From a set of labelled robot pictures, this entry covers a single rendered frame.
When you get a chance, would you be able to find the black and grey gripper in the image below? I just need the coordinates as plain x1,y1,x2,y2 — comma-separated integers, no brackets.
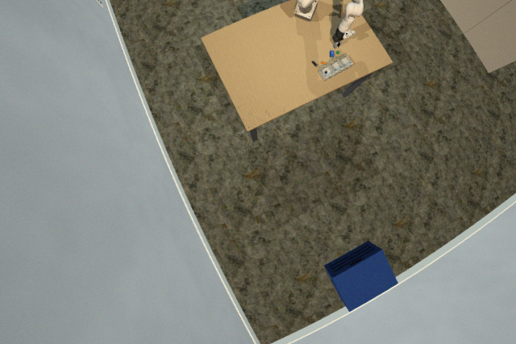
332,22,355,48

